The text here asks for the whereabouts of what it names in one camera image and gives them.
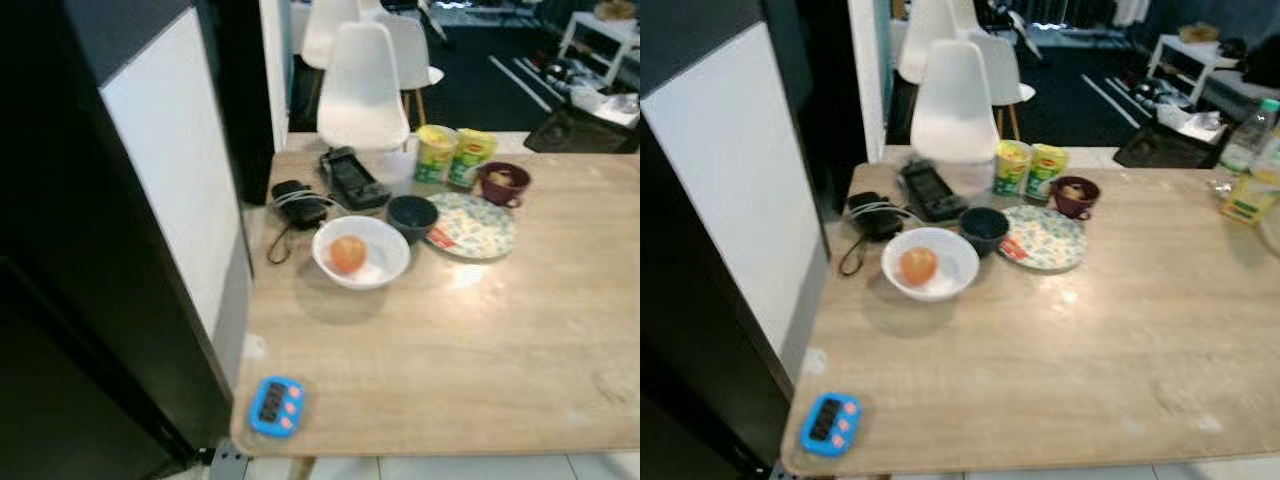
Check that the white bowl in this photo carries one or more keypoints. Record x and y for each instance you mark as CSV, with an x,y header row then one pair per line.
x,y
955,265
385,245

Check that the orange-red tomato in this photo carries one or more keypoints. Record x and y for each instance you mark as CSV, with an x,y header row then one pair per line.
x,y
347,254
918,266

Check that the black floor bag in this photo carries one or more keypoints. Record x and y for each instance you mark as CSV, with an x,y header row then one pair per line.
x,y
1165,150
575,130

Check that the white plastic bag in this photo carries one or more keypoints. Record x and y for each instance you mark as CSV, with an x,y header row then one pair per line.
x,y
1195,122
610,100

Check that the maroon mug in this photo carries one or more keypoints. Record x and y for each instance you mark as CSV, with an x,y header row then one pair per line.
x,y
1075,196
503,183

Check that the floral plate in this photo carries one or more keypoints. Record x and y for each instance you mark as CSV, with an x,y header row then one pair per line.
x,y
1047,238
475,225

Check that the red sachet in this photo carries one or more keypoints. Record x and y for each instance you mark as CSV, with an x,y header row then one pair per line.
x,y
1013,250
442,237

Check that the white low table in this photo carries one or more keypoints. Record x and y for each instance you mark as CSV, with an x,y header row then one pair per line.
x,y
600,35
1190,55

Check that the wooden dining table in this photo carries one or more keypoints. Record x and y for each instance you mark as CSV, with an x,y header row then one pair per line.
x,y
450,350
1050,380

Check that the dark blue bowl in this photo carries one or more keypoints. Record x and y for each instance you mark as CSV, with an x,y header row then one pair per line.
x,y
412,215
984,227

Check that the clear plastic cup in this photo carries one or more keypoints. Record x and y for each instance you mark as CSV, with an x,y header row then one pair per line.
x,y
972,178
398,168

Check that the blue digital timer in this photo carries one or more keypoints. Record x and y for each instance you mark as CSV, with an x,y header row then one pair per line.
x,y
830,423
275,405

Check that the white plastic chair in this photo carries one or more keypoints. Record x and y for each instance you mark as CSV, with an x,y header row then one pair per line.
x,y
1012,70
925,30
953,100
325,30
362,90
420,50

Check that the black handheld terminal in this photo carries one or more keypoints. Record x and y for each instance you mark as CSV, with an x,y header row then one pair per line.
x,y
930,190
352,178

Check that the yellow juice bottle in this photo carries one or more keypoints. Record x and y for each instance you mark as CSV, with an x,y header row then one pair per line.
x,y
1250,195

